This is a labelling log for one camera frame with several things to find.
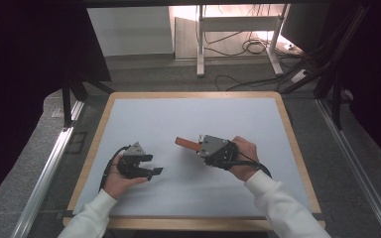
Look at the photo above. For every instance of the person's right hand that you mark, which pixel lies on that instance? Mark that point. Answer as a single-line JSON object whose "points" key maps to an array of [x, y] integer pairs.
{"points": [[248, 162]]}

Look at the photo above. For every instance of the white desk frame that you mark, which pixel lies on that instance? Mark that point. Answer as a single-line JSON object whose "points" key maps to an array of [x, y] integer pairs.
{"points": [[238, 23]]}

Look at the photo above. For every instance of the wooden board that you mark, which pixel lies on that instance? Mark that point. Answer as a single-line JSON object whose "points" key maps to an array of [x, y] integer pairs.
{"points": [[187, 143]]}

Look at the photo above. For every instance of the dark curtain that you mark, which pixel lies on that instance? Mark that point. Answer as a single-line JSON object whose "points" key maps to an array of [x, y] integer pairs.
{"points": [[377, 72], [16, 82]]}

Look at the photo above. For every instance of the white panel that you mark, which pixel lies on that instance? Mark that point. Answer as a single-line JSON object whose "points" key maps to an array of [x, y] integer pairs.
{"points": [[130, 31]]}

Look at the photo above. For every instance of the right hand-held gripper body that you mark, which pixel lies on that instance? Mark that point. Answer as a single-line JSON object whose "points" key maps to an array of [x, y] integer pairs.
{"points": [[218, 152]]}

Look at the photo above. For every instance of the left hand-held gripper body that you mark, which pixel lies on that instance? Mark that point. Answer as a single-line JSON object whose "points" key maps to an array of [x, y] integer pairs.
{"points": [[130, 165]]}

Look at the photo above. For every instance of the white power strip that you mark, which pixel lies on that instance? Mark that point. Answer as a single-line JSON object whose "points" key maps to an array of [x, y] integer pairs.
{"points": [[300, 76]]}

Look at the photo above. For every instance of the person's left hand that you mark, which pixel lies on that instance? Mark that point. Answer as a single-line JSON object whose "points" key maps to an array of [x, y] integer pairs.
{"points": [[115, 186]]}

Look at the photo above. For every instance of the aluminium rail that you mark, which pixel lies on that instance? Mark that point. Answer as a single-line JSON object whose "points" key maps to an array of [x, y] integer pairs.
{"points": [[357, 168], [46, 172]]}

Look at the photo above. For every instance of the black metal stand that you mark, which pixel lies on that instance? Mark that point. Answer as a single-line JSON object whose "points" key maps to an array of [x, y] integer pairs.
{"points": [[67, 99], [336, 95]]}

